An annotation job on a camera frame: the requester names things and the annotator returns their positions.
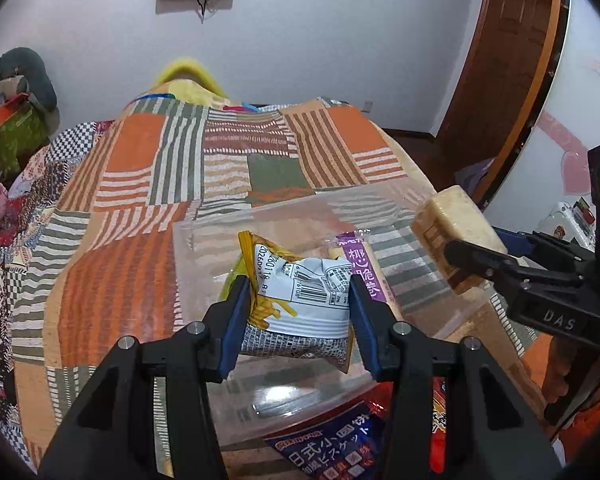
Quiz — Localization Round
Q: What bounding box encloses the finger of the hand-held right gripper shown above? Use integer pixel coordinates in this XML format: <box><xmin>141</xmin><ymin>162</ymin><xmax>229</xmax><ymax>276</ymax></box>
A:
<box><xmin>442</xmin><ymin>240</ymin><xmax>582</xmax><ymax>292</ymax></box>
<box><xmin>494</xmin><ymin>226</ymin><xmax>595</xmax><ymax>267</ymax></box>

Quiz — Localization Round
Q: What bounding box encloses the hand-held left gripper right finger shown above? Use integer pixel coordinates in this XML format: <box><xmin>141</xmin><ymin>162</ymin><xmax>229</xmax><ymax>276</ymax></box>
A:
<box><xmin>349</xmin><ymin>274</ymin><xmax>564</xmax><ymax>480</ymax></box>

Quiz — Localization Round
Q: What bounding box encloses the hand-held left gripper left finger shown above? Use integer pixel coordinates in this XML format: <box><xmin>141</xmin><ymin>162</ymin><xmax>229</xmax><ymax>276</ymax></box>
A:
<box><xmin>37</xmin><ymin>275</ymin><xmax>254</xmax><ymax>480</ymax></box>

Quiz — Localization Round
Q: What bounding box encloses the beige wafer snack packet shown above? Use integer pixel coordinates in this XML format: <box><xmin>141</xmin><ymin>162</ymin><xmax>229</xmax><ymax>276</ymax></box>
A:
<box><xmin>411</xmin><ymin>186</ymin><xmax>522</xmax><ymax>296</ymax></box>

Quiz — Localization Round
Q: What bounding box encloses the purple label snack packet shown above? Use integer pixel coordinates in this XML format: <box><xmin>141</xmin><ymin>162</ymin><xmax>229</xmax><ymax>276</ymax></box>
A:
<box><xmin>300</xmin><ymin>230</ymin><xmax>397</xmax><ymax>312</ymax></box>

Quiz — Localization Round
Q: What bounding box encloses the white and yellow snack packet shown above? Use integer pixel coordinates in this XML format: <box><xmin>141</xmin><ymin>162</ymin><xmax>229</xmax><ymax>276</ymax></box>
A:
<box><xmin>220</xmin><ymin>230</ymin><xmax>354</xmax><ymax>374</ymax></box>

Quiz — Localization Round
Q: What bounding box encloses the clear plastic container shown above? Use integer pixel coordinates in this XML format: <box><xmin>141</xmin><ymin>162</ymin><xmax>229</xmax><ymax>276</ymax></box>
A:
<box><xmin>171</xmin><ymin>180</ymin><xmax>486</xmax><ymax>456</ymax></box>

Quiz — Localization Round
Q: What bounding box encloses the person's right hand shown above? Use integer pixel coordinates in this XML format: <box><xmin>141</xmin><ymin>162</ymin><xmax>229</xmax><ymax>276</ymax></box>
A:
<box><xmin>541</xmin><ymin>336</ymin><xmax>579</xmax><ymax>407</ymax></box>

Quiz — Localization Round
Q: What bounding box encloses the white printed box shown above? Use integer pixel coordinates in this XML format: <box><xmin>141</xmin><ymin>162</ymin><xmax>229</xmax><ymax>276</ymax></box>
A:
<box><xmin>537</xmin><ymin>201</ymin><xmax>582</xmax><ymax>242</ymax></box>

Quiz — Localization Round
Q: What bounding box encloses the purple cloth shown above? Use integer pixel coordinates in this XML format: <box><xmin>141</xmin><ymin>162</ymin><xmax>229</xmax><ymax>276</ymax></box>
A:
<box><xmin>454</xmin><ymin>157</ymin><xmax>496</xmax><ymax>198</ymax></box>

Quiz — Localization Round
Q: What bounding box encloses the red snack packet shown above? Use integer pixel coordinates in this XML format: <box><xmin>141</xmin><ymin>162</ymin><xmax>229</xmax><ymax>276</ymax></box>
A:
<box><xmin>370</xmin><ymin>377</ymin><xmax>449</xmax><ymax>476</ymax></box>

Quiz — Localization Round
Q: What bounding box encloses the orange striped patchwork blanket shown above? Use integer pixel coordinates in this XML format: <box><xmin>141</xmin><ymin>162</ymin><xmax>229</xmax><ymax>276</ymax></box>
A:
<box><xmin>10</xmin><ymin>95</ymin><xmax>551</xmax><ymax>476</ymax></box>

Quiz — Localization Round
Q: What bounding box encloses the blue snack packet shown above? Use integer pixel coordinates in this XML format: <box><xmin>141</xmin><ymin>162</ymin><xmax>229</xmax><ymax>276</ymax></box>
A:
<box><xmin>262</xmin><ymin>400</ymin><xmax>387</xmax><ymax>480</ymax></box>

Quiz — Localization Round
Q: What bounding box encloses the white cabinet with pink stickers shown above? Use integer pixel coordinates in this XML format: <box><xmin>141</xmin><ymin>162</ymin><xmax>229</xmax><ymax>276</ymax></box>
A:
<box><xmin>475</xmin><ymin>0</ymin><xmax>600</xmax><ymax>261</ymax></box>

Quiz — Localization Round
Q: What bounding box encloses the brown wooden door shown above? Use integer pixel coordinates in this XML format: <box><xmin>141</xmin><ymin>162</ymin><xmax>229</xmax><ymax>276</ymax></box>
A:
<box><xmin>432</xmin><ymin>0</ymin><xmax>564</xmax><ymax>183</ymax></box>

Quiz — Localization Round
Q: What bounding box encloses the checkered patchwork quilt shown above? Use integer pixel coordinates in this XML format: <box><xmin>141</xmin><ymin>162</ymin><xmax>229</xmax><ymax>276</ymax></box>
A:
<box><xmin>0</xmin><ymin>120</ymin><xmax>98</xmax><ymax>461</ymax></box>

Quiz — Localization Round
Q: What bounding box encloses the yellow pillow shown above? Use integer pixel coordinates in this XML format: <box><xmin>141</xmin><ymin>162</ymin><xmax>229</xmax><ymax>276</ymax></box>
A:
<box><xmin>152</xmin><ymin>56</ymin><xmax>229</xmax><ymax>99</ymax></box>

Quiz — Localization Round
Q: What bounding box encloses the green and orange box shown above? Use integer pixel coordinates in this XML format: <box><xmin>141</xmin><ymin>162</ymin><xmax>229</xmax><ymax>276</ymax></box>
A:
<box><xmin>0</xmin><ymin>91</ymin><xmax>49</xmax><ymax>177</ymax></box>

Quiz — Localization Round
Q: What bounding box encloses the dark green cap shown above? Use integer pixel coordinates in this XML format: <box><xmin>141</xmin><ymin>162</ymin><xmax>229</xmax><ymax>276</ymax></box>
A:
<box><xmin>0</xmin><ymin>47</ymin><xmax>61</xmax><ymax>126</ymax></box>

